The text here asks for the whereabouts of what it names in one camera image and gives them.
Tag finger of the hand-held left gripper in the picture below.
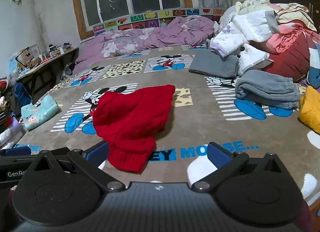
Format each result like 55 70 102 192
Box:
0 146 33 158

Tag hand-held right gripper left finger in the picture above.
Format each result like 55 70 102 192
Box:
32 140 125 192

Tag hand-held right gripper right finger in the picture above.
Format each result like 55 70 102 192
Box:
191 142 283 192

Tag red knit sweater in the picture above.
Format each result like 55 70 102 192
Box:
92 84 176 174

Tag clothes pile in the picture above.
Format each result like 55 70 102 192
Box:
0 78 25 148

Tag printed cartoon blanket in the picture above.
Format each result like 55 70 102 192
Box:
0 44 320 205

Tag teal printed garment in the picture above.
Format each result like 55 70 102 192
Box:
20 94 60 131

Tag blue bag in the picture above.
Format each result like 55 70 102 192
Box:
12 82 33 113

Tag light grey fleece pants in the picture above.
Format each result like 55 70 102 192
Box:
234 70 300 110

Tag dark grey folded pants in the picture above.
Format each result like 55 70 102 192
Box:
188 50 240 79

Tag yellow knit sweater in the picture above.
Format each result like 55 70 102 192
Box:
299 85 320 134

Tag dark wooden desk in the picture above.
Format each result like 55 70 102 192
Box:
15 46 80 98

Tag white buttoned garment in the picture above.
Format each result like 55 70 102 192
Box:
236 43 274 76

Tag blue cloth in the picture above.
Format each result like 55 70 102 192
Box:
307 41 320 89

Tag purple floral duvet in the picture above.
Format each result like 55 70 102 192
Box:
72 15 215 74

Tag white quilted grey-collared garment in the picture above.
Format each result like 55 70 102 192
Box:
232 10 280 43

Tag pink cloth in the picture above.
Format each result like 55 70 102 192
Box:
265 22 315 54

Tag colourful alphabet foam mat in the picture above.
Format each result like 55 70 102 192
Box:
92 8 227 35

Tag cream floral blanket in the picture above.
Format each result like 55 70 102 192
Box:
235 0 318 33

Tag dark wooden headboard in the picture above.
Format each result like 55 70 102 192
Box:
269 0 320 33

